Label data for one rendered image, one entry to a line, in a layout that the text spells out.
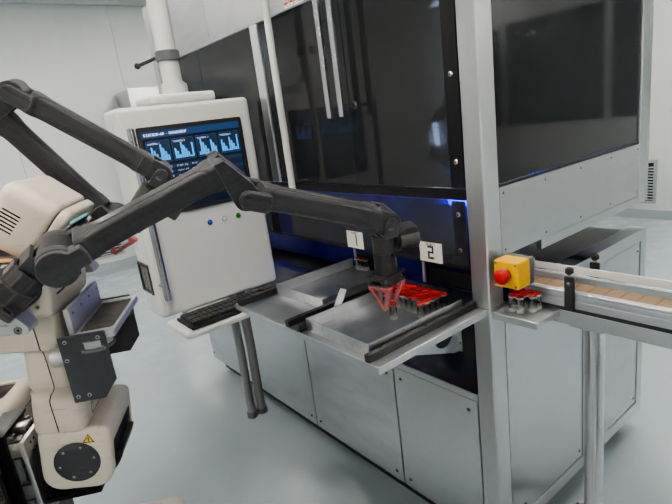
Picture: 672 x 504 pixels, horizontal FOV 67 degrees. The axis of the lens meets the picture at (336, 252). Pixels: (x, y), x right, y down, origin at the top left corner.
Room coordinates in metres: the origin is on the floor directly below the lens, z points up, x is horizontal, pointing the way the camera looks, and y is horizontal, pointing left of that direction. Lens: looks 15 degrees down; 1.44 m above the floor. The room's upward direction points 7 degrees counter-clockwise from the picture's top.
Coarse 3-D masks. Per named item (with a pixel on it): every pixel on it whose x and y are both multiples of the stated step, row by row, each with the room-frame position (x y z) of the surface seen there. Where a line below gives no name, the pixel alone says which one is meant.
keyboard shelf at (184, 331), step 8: (208, 304) 1.85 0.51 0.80; (184, 312) 1.81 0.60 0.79; (176, 320) 1.70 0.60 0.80; (224, 320) 1.64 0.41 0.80; (232, 320) 1.65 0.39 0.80; (240, 320) 1.67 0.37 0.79; (176, 328) 1.64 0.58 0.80; (184, 328) 1.62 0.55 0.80; (200, 328) 1.60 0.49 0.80; (208, 328) 1.60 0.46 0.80; (216, 328) 1.62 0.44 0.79; (184, 336) 1.58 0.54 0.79; (192, 336) 1.56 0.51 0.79
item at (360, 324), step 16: (352, 304) 1.38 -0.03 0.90; (368, 304) 1.42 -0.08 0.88; (320, 320) 1.31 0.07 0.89; (336, 320) 1.33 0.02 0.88; (352, 320) 1.31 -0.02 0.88; (368, 320) 1.30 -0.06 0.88; (384, 320) 1.28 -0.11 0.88; (400, 320) 1.27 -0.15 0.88; (416, 320) 1.18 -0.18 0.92; (336, 336) 1.18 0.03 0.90; (352, 336) 1.21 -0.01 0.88; (368, 336) 1.19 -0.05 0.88; (384, 336) 1.11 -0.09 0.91
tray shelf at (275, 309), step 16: (432, 288) 1.49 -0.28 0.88; (256, 304) 1.55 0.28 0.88; (272, 304) 1.53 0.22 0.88; (288, 304) 1.51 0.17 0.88; (304, 304) 1.49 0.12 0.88; (448, 304) 1.34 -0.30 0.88; (272, 320) 1.40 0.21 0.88; (464, 320) 1.22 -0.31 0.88; (304, 336) 1.26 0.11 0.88; (320, 336) 1.24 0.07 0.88; (432, 336) 1.15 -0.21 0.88; (448, 336) 1.17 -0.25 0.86; (336, 352) 1.15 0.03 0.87; (352, 352) 1.12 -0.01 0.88; (400, 352) 1.09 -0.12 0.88; (416, 352) 1.10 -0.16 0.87; (368, 368) 1.06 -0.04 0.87; (384, 368) 1.04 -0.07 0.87
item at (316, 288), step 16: (320, 272) 1.74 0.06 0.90; (336, 272) 1.78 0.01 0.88; (352, 272) 1.75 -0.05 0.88; (368, 272) 1.73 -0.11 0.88; (288, 288) 1.57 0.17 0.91; (304, 288) 1.64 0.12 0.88; (320, 288) 1.62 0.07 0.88; (336, 288) 1.60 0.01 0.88; (352, 288) 1.50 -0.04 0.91; (320, 304) 1.43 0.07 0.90
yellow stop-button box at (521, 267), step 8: (504, 256) 1.25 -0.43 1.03; (512, 256) 1.24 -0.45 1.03; (520, 256) 1.23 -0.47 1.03; (528, 256) 1.22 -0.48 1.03; (496, 264) 1.23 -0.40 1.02; (504, 264) 1.21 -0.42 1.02; (512, 264) 1.19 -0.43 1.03; (520, 264) 1.18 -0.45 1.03; (528, 264) 1.21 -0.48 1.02; (512, 272) 1.19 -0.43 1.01; (520, 272) 1.18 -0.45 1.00; (528, 272) 1.20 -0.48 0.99; (512, 280) 1.19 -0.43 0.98; (520, 280) 1.18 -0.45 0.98; (528, 280) 1.20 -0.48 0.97; (512, 288) 1.19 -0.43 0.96; (520, 288) 1.18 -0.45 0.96
